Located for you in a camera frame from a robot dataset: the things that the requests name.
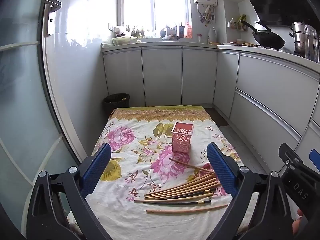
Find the pile of wooden chopsticks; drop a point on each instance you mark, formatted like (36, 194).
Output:
(180, 191)

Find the wall spice rack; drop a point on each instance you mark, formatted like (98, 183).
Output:
(236, 25)

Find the kitchen window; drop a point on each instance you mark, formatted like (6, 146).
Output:
(152, 5)

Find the person's right hand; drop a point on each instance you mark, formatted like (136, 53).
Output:
(297, 222)

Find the steel stockpot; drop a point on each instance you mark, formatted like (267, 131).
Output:
(298, 40)

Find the pink perforated utensil holder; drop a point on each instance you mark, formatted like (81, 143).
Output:
(181, 140)

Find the small red-lidded jar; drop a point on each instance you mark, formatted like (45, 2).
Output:
(199, 38)

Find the black wok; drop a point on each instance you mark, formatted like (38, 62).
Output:
(268, 40)

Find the floral printed cloth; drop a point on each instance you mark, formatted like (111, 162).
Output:
(130, 155)

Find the green bowl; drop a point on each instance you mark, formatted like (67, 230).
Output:
(121, 41)

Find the black range hood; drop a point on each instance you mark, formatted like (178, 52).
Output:
(275, 0)

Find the frosted glass sliding door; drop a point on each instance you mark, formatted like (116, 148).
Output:
(20, 92)

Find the water heater pipes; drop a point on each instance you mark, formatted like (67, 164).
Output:
(206, 12)

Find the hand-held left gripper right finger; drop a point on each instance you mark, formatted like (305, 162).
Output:
(222, 167)

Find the black wastebasket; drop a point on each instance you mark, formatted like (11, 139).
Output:
(116, 103)

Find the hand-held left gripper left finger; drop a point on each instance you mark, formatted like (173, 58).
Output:
(100, 165)

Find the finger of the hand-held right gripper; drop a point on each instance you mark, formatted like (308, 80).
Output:
(290, 156)
(314, 156)

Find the red box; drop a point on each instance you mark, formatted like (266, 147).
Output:
(188, 30)

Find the clear glass pitcher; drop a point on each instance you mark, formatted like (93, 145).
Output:
(311, 45)

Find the white plastic jug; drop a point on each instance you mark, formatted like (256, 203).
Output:
(212, 36)

